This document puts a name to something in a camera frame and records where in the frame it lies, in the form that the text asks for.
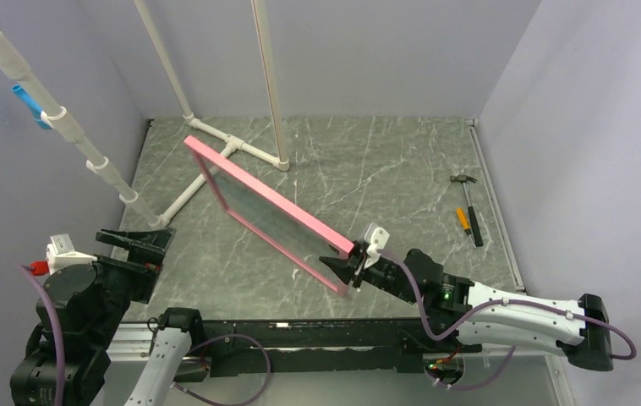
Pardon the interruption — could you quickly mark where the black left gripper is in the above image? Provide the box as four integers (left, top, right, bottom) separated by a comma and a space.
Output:
89, 226, 175, 345

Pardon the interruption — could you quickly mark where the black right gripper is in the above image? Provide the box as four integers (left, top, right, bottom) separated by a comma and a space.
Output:
318, 241, 419, 305

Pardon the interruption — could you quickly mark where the pink wooden picture frame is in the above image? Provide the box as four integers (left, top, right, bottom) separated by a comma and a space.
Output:
184, 136, 353, 296

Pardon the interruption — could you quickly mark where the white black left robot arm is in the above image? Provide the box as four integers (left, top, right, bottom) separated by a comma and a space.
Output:
9, 228, 176, 405

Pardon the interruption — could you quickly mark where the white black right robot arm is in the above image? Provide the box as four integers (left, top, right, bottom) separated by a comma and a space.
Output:
319, 244, 617, 371

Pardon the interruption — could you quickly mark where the blue pipe peg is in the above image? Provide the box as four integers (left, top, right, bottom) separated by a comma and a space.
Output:
11, 85, 52, 130

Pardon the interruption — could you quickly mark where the white pvc pipe stand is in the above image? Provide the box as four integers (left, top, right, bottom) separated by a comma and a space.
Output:
0, 0, 291, 230

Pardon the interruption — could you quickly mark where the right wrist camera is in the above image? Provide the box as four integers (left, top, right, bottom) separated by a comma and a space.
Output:
361, 222, 389, 269

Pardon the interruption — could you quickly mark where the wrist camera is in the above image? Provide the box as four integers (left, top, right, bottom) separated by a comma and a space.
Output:
361, 222, 389, 269
30, 233, 97, 277

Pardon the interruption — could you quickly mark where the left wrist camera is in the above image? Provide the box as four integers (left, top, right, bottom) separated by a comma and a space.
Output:
30, 233, 97, 277

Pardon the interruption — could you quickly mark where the black handled claw hammer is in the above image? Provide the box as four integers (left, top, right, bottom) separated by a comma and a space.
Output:
450, 174, 484, 248

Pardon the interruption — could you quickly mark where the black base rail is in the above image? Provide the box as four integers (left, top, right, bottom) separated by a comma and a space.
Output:
129, 316, 481, 382

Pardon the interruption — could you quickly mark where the aluminium side rail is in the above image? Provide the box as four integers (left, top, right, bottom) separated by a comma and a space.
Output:
465, 118, 576, 406

